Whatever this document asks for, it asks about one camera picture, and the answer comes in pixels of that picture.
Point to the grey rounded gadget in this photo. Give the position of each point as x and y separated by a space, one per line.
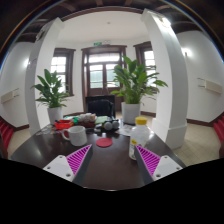
110 125

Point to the green flat box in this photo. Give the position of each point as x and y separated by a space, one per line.
101 119

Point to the group of round stickers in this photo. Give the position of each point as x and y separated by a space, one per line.
46 130

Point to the black office chair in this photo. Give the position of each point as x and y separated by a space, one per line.
100 106

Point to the white speckled mug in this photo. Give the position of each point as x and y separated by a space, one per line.
77 135

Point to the narrow dark-framed window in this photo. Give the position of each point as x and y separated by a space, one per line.
149 60

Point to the green exit sign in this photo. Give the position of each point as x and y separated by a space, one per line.
97 43

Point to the small potted plant, white pot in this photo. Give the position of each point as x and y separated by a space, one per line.
54 113

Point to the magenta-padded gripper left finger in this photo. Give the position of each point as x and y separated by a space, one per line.
60 166

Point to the red carpeted stairs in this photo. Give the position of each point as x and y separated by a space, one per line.
6 131

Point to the white printed paper leaflet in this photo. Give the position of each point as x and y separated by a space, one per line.
125 130

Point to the clear bottle with yellow cap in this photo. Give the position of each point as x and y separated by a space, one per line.
139 133

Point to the dark wooden double door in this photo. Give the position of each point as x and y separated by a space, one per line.
104 76

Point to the flat round red coaster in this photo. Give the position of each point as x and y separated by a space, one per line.
104 142

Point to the wide dark-framed window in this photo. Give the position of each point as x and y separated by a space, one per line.
60 65

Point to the large potted plant, white pot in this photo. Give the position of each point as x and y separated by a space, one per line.
130 111

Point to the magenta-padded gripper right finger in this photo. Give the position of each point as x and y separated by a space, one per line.
165 166

